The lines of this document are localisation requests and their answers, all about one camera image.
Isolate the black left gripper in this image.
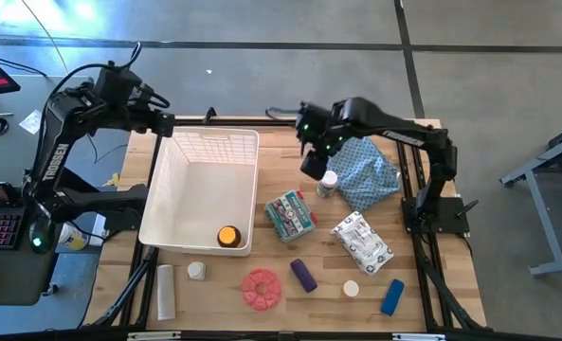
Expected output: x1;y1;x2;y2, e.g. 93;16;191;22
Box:
121;101;176;139

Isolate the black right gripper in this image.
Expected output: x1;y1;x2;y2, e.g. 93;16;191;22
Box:
295;100;346;182

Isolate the clear bottle white cap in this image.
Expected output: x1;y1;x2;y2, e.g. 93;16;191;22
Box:
316;170;339;199

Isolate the green first aid kit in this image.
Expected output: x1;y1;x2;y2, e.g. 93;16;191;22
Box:
263;189;318;243

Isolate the white plastic mesh basket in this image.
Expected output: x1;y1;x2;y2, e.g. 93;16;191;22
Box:
137;126;261;258

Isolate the white wipes packet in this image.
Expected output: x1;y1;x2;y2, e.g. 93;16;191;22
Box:
330;210;395;277

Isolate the amber bottle yellow cap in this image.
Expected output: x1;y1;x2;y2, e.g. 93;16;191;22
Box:
216;224;243;249

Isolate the purple bandage roll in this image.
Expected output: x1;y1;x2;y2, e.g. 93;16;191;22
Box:
289;258;319;294

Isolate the small white bottle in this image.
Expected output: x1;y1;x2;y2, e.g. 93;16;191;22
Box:
187;260;208;282

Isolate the pink round pill organizer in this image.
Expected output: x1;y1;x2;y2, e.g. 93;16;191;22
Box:
241;268;283;312

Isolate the white bar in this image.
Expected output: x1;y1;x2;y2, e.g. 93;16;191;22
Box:
155;263;177;322

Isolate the blue patterned folded cloth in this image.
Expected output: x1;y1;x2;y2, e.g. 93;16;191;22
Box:
325;136;403;213

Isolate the white box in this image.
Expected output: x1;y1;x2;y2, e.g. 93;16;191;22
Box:
90;213;109;247

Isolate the white paper note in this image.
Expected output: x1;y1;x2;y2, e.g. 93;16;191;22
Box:
18;109;44;135

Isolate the white yellow cup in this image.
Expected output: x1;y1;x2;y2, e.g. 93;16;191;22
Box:
57;223;90;251

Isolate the grey side desk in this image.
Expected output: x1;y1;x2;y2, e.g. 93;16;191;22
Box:
0;74;95;193

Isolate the dark grey desk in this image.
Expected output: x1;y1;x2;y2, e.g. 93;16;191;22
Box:
0;188;73;307

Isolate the grey blue metal bench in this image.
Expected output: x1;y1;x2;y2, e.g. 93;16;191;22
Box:
499;120;562;278

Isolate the black aluminium table frame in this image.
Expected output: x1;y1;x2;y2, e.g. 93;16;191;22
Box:
83;102;490;341

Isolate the yellow floor cable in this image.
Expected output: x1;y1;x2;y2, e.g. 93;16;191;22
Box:
21;0;69;76

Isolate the white bracket plate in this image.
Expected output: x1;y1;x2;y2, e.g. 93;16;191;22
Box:
391;332;446;341
126;331;182;341

